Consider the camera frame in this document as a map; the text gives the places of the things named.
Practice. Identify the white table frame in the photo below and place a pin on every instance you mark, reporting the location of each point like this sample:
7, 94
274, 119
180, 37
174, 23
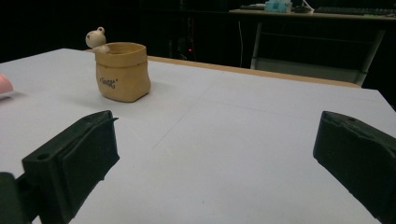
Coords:
257, 40

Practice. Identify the black keyboard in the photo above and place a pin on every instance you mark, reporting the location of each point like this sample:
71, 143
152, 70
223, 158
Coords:
355, 11

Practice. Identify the light blue box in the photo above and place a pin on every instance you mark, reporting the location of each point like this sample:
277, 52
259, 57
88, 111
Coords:
278, 6

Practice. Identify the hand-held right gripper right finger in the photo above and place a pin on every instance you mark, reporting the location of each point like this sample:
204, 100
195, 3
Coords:
358, 158

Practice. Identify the white table cover sheet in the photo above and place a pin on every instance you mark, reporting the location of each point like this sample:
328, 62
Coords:
218, 130

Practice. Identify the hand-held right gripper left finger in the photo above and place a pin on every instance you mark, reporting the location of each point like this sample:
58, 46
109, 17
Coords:
77, 158

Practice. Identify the wooden table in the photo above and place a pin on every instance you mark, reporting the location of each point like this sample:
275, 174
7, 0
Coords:
249, 72

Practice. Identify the tan pot with bear figure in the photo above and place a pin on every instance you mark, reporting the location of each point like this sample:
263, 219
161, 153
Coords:
124, 77

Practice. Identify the pink hairbrush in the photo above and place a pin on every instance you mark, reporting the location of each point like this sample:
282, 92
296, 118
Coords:
4, 84

